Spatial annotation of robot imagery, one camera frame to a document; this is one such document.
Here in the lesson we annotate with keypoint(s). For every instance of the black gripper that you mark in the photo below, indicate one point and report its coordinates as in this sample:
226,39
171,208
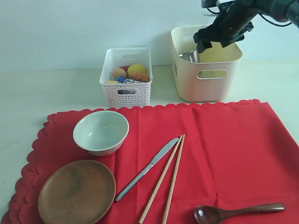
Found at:
232,21

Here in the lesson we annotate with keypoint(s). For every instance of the stainless steel cup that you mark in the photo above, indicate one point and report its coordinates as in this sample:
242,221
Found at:
190,56

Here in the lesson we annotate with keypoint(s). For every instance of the fried chicken piece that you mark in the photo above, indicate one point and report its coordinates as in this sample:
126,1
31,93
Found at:
139,76

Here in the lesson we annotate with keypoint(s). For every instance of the yellow lemon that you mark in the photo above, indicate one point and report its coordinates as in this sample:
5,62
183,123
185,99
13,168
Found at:
136,68

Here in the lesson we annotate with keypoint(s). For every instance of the red sausage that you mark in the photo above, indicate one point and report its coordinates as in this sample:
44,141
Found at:
125,67

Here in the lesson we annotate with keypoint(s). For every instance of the blue white milk carton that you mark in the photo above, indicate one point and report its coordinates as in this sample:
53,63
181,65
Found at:
125,80

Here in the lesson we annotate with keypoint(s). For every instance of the brown egg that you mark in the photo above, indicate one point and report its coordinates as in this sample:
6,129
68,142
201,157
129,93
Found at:
119,72

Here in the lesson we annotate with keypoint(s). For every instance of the yellow cheese wedge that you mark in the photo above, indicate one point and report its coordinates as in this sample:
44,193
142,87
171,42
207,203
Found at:
111,82

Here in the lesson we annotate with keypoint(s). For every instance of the wooden chopstick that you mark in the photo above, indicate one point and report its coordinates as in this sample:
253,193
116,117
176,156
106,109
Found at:
154,193
168,204

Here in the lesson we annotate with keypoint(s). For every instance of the pale green ceramic bowl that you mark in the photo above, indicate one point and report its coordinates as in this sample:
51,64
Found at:
101,133

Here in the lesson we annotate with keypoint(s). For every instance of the dark wooden spoon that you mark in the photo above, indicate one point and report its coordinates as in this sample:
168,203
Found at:
213,215

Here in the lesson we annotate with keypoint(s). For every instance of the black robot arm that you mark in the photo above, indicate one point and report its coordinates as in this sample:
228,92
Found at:
279,10

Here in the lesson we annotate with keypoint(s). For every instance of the cream plastic bin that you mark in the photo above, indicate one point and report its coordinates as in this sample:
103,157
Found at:
210,79

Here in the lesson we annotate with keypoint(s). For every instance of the white perforated plastic basket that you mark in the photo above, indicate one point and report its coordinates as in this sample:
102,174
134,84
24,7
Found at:
115,58

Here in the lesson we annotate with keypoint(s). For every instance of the silver table knife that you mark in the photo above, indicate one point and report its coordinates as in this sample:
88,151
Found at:
159,155

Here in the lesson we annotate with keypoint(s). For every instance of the red scalloped cloth mat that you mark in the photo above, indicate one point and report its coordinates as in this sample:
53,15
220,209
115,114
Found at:
234,155

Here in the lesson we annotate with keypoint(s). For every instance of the brown wooden plate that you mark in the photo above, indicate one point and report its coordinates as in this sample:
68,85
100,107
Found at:
80,192

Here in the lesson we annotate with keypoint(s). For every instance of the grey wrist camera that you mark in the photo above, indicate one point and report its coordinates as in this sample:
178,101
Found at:
210,3

